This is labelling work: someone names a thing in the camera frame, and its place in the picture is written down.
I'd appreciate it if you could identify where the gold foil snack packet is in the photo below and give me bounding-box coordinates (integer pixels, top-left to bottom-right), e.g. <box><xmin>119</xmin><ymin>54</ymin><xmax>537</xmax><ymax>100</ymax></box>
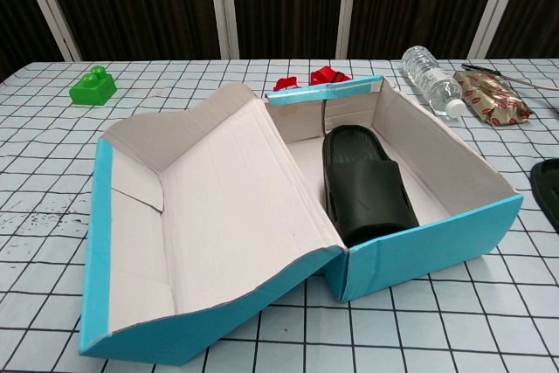
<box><xmin>452</xmin><ymin>69</ymin><xmax>535</xmax><ymax>128</ymax></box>

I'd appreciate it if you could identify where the blue shoebox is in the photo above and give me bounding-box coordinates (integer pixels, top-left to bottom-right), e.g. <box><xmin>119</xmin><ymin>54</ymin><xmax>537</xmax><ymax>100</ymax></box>
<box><xmin>78</xmin><ymin>75</ymin><xmax>524</xmax><ymax>363</ymax></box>

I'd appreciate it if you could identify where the black folding screen white frame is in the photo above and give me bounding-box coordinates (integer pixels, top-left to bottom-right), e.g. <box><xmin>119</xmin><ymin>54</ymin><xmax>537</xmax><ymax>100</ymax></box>
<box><xmin>0</xmin><ymin>0</ymin><xmax>559</xmax><ymax>62</ymax></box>

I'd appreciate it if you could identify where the green toy brick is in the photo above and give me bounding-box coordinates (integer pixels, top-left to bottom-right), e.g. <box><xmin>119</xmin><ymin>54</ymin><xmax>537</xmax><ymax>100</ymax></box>
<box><xmin>69</xmin><ymin>65</ymin><xmax>118</xmax><ymax>107</ymax></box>

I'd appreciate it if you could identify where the black rubber slipper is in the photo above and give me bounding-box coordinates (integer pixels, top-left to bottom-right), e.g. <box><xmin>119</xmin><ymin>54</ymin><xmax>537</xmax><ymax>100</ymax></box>
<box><xmin>321</xmin><ymin>125</ymin><xmax>419</xmax><ymax>246</ymax></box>
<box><xmin>529</xmin><ymin>158</ymin><xmax>559</xmax><ymax>233</ymax></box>

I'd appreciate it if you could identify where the clear plastic water bottle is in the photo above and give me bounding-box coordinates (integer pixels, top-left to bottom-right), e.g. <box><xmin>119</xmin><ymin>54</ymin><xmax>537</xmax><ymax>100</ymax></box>
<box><xmin>401</xmin><ymin>45</ymin><xmax>466</xmax><ymax>119</ymax></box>

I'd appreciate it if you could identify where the white black checkered tablecloth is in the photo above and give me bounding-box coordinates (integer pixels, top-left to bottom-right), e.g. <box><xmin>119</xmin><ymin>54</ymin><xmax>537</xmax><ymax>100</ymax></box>
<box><xmin>0</xmin><ymin>58</ymin><xmax>559</xmax><ymax>373</ymax></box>

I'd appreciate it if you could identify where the red ribbon lanyard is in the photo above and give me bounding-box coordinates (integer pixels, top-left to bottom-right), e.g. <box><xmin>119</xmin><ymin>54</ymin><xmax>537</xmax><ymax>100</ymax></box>
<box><xmin>273</xmin><ymin>66</ymin><xmax>353</xmax><ymax>91</ymax></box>

